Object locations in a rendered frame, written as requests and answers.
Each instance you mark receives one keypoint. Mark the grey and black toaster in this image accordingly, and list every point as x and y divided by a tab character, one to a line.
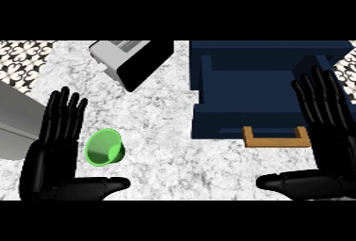
132	61

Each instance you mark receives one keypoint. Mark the navy blue open drawer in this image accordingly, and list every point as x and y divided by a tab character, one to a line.
245	103

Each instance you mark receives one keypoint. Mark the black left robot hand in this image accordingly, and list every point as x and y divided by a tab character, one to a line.
49	163

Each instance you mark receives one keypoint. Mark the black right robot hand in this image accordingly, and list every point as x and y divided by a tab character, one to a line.
330	175

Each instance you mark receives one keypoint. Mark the grey appliance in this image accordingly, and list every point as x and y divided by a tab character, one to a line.
15	125

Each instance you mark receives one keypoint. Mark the green cup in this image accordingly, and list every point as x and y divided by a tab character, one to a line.
105	147

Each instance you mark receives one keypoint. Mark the navy blue cabinet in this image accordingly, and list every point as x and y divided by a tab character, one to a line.
270	47

